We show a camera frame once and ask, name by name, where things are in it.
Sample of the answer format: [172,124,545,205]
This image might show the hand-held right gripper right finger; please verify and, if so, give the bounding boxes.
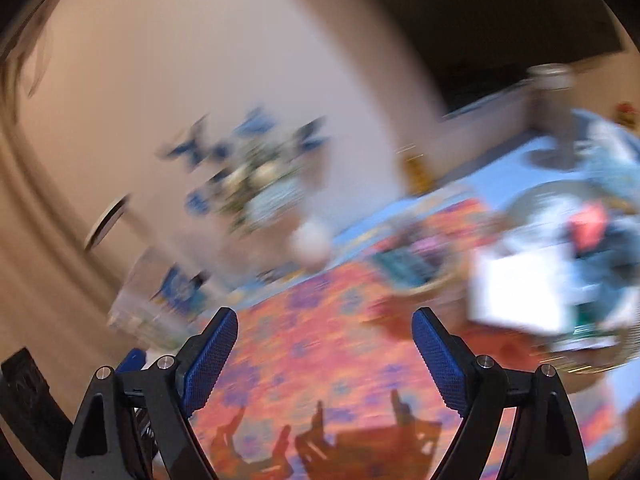
[411,306,588,480]

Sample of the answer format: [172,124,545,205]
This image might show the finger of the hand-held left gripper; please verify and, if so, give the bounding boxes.
[117,347,151,376]

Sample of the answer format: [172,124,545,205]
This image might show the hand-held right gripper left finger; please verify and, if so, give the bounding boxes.
[62,306,240,480]

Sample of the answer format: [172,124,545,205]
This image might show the woven basket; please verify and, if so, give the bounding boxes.
[370,220,468,297]

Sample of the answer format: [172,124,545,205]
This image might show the teal tissue packet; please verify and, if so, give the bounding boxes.
[375,247,431,281]

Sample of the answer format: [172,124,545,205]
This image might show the white towel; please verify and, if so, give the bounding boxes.
[467,247,576,336]

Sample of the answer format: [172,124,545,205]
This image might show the teal barcode packet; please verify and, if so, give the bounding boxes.
[570,302,623,343]

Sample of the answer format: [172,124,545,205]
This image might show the metal wire basket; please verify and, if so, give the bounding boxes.
[492,180,640,376]

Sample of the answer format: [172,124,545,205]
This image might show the teal pouch with handles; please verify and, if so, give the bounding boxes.
[570,109,640,221]

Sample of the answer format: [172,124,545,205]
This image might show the red soft item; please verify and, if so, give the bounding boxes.
[570,200,611,256]

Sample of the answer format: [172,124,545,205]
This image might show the row of books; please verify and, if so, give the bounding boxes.
[105,250,216,353]

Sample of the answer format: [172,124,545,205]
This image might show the blue study book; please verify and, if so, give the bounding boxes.
[155,265,211,321]

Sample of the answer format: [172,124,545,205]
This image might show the floral printed mat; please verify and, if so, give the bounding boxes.
[187,197,618,480]

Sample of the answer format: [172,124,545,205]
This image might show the white tube with black band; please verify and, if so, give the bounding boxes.
[82,194,132,252]

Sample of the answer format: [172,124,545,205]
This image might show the white vase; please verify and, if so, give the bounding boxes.
[289,215,333,268]

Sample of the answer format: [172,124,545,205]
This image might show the small amber bottle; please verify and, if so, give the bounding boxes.
[400,145,436,196]

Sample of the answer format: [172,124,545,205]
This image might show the blue and white flowers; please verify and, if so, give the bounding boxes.
[157,105,331,233]

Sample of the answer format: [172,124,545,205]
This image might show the metal thermos bottle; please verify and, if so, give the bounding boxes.
[525,62,581,168]

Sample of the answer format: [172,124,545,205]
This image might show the dark furniture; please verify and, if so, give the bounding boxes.
[345,0,631,121]

